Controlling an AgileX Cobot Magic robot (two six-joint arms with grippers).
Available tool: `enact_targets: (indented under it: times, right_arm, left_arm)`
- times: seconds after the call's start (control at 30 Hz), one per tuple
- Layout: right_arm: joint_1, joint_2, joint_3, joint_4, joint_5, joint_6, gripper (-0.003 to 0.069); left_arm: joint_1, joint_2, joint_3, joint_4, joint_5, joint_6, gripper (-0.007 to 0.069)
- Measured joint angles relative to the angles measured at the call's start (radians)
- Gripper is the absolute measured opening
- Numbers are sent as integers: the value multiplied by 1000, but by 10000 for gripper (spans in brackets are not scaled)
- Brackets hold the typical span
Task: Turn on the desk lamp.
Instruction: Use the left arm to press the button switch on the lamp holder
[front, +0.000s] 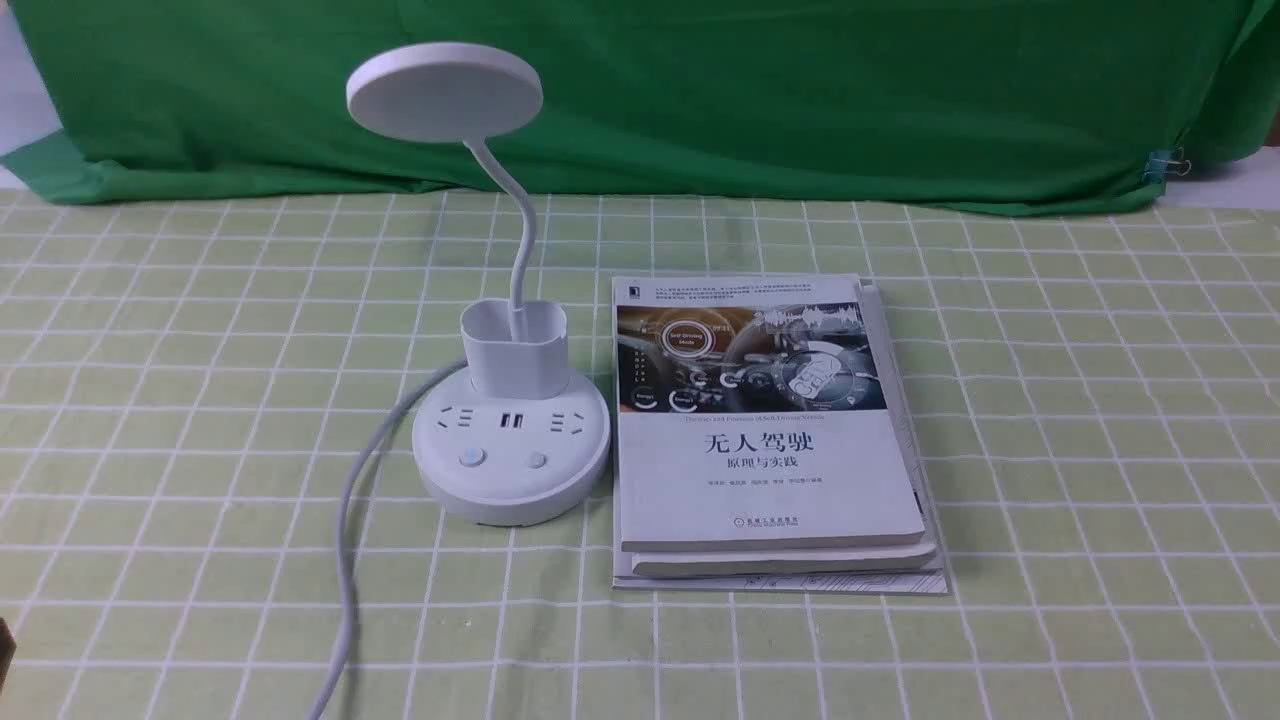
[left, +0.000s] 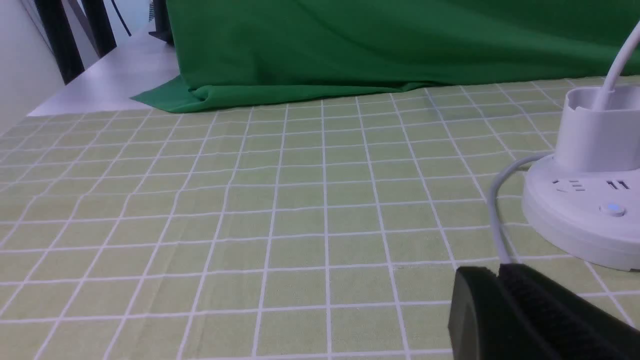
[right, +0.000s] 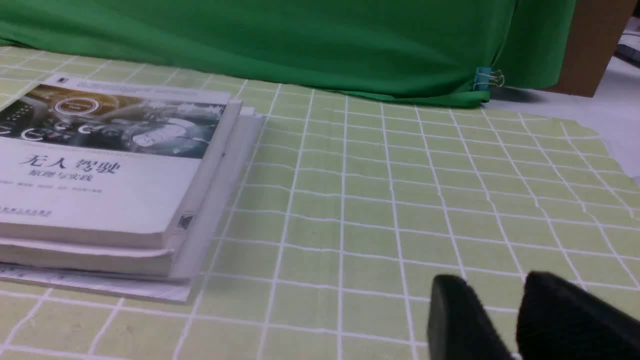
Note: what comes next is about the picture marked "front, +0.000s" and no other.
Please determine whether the white desk lamp with sockets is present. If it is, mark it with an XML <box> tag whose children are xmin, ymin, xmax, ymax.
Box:
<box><xmin>346</xmin><ymin>42</ymin><xmax>611</xmax><ymax>527</ymax></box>

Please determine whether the top white textbook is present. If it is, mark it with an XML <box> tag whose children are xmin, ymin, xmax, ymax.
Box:
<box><xmin>611</xmin><ymin>275</ymin><xmax>927</xmax><ymax>553</ymax></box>

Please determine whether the middle white book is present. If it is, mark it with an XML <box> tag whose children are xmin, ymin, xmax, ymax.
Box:
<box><xmin>630</xmin><ymin>282</ymin><xmax>940</xmax><ymax>579</ymax></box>

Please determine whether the bottom thin booklet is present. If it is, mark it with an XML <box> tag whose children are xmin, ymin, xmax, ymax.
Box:
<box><xmin>612</xmin><ymin>284</ymin><xmax>951</xmax><ymax>597</ymax></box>

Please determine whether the green checkered tablecloth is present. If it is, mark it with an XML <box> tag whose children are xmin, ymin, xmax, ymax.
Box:
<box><xmin>1</xmin><ymin>191</ymin><xmax>1279</xmax><ymax>719</ymax></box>

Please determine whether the green backdrop cloth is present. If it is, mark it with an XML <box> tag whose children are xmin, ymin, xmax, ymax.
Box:
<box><xmin>3</xmin><ymin>1</ymin><xmax>1277</xmax><ymax>217</ymax></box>

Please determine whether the blue binder clip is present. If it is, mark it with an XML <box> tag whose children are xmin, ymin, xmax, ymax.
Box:
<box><xmin>1140</xmin><ymin>147</ymin><xmax>1193</xmax><ymax>184</ymax></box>

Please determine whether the grey lamp power cable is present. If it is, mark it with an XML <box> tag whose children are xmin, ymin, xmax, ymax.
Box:
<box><xmin>305</xmin><ymin>361</ymin><xmax>471</xmax><ymax>720</ymax></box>

